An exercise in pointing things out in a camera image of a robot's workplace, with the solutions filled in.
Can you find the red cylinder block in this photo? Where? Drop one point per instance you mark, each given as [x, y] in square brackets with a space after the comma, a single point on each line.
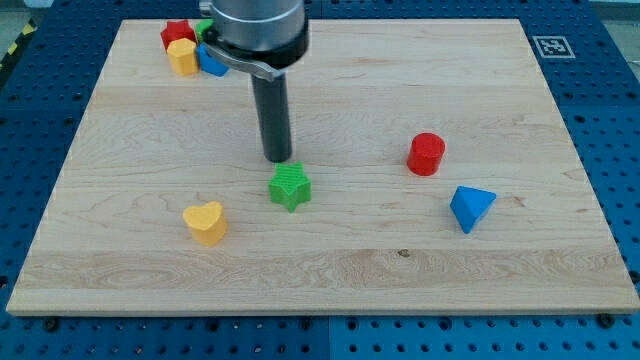
[425, 154]

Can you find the green star block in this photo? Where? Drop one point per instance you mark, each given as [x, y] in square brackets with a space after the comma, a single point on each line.
[290, 186]

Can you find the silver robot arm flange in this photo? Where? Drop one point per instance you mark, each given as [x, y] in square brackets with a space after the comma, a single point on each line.
[259, 37]

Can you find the blue triangle block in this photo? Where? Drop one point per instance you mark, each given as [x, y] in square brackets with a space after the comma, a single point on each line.
[470, 205]

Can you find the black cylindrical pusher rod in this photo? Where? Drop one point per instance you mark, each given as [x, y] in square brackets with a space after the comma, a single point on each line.
[272, 108]

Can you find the white fiducial marker tag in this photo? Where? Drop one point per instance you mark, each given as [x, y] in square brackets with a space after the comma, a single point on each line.
[553, 47]

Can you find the yellow heart block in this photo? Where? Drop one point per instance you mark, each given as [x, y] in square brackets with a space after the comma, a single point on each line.
[207, 223]

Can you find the yellow hexagon block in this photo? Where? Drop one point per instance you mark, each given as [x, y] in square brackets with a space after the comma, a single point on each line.
[182, 57]

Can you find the wooden board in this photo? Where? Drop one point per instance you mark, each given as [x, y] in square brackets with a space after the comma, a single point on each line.
[375, 238]

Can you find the red star block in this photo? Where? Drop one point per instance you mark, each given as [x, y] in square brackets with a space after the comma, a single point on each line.
[176, 30]

